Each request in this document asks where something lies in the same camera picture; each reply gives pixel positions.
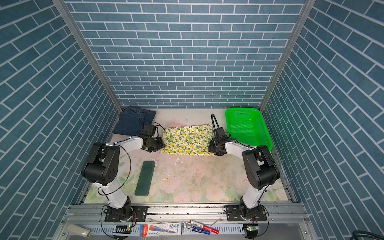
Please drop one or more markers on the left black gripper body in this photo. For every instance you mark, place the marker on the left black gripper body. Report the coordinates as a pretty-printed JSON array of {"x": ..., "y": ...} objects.
[{"x": 155, "y": 144}]

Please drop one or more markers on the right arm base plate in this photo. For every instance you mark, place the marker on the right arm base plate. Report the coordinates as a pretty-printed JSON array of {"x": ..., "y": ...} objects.
[{"x": 236, "y": 213}]

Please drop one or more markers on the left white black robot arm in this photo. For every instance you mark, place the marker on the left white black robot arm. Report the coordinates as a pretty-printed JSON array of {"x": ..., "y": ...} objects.
[{"x": 101, "y": 169}]

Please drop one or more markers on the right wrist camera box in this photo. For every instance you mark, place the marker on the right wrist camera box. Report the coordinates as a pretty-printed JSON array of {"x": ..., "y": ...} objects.
[{"x": 220, "y": 133}]

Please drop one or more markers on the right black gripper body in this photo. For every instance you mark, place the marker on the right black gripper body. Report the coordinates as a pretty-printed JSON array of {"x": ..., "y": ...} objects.
[{"x": 213, "y": 147}]

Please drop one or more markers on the marker package box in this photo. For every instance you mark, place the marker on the marker package box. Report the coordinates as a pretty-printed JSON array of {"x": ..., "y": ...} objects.
[{"x": 168, "y": 229}]

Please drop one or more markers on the green plastic basket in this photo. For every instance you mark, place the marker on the green plastic basket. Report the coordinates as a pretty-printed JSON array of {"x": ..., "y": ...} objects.
[{"x": 248, "y": 126}]

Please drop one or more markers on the yellow floral skirt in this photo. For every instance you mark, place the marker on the yellow floral skirt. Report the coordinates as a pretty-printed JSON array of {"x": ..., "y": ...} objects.
[{"x": 188, "y": 140}]

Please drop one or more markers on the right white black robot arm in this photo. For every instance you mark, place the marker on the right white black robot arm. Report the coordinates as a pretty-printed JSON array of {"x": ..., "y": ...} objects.
[{"x": 260, "y": 167}]

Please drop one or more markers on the aluminium front rail frame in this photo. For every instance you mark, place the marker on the aluminium front rail frame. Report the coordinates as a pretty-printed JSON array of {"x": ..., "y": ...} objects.
[{"x": 285, "y": 221}]

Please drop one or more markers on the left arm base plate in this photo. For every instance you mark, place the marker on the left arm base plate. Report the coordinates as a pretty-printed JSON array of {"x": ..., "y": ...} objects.
[{"x": 132, "y": 214}]

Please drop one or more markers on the blue marker pen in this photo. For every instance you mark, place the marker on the blue marker pen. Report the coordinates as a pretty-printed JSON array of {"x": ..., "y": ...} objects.
[{"x": 197, "y": 229}]

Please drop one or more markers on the dark green rectangular board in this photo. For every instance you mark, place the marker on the dark green rectangular board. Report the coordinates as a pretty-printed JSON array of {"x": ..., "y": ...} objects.
[{"x": 145, "y": 179}]

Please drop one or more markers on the dark blue denim skirt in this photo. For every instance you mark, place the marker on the dark blue denim skirt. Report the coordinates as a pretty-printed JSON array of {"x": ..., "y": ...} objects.
[{"x": 132, "y": 121}]

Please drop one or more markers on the grey white small device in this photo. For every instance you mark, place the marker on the grey white small device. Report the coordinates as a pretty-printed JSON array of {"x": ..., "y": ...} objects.
[{"x": 80, "y": 231}]

